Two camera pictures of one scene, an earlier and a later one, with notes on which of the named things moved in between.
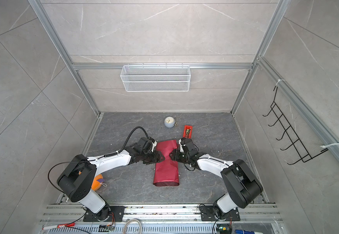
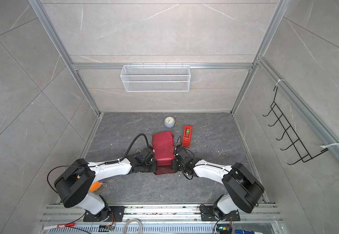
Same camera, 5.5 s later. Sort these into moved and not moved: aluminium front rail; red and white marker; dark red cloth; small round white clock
Moved: dark red cloth
Not moved: red and white marker; aluminium front rail; small round white clock
